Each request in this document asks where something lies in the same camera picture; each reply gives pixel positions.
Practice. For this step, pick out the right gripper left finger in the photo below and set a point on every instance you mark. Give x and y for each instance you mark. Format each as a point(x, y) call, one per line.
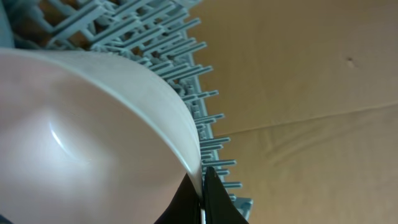
point(184, 207)

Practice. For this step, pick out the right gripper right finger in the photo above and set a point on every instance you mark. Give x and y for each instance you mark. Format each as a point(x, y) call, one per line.
point(218, 206)

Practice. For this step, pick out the white bowl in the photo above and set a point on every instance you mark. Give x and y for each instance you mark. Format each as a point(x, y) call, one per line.
point(91, 138)

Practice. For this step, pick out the grey dishwasher rack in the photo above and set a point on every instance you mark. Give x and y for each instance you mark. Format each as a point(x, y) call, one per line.
point(150, 33)

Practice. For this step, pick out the brown cardboard sheet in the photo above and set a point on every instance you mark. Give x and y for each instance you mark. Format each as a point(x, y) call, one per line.
point(309, 93)

